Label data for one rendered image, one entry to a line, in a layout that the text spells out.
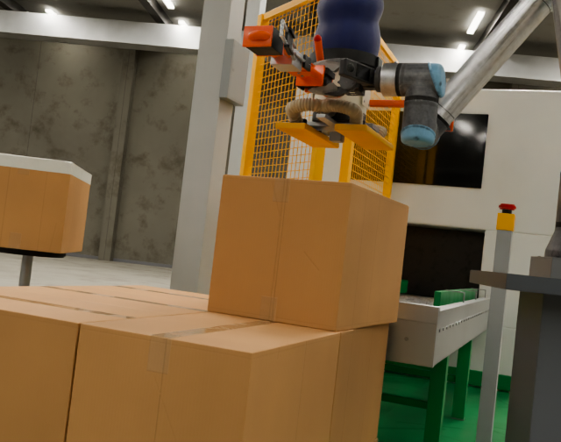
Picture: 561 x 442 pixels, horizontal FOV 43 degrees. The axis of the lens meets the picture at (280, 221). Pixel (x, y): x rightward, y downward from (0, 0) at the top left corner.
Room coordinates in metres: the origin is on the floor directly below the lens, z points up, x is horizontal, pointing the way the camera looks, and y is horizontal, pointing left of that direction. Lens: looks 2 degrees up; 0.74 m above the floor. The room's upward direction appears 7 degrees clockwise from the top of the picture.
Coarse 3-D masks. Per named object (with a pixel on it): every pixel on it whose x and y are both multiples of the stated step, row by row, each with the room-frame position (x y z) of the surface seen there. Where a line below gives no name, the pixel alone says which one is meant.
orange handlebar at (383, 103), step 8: (256, 32) 1.65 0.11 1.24; (264, 32) 1.65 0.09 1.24; (272, 56) 1.80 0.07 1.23; (288, 56) 1.78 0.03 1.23; (312, 64) 1.92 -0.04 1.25; (288, 72) 1.92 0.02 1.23; (296, 72) 1.92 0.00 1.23; (304, 72) 1.91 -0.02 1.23; (312, 72) 1.93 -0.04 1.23; (376, 104) 2.25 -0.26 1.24; (384, 104) 2.24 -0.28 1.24; (392, 104) 2.23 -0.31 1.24; (400, 104) 2.22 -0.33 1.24
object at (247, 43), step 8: (248, 32) 1.68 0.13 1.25; (272, 32) 1.66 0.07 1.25; (248, 40) 1.68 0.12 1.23; (256, 40) 1.67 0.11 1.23; (264, 40) 1.66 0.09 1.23; (272, 40) 1.67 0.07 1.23; (280, 40) 1.71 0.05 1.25; (248, 48) 1.70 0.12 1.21; (256, 48) 1.69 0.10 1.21; (264, 48) 1.69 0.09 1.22; (272, 48) 1.68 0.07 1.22; (280, 48) 1.72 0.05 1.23
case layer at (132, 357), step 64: (0, 320) 1.58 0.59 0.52; (64, 320) 1.52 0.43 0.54; (128, 320) 1.64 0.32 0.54; (192, 320) 1.79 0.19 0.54; (256, 320) 1.97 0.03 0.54; (0, 384) 1.57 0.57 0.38; (64, 384) 1.51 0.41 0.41; (128, 384) 1.46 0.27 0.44; (192, 384) 1.40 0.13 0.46; (256, 384) 1.39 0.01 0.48; (320, 384) 1.79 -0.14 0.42
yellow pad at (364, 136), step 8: (336, 128) 2.09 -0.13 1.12; (344, 128) 2.08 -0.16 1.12; (352, 128) 2.07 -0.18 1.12; (360, 128) 2.06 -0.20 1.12; (368, 128) 2.07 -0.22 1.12; (344, 136) 2.18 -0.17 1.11; (352, 136) 2.16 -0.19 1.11; (360, 136) 2.15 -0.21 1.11; (368, 136) 2.13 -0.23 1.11; (376, 136) 2.15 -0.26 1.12; (360, 144) 2.29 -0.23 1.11; (368, 144) 2.28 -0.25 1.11; (376, 144) 2.26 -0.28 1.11; (384, 144) 2.25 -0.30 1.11
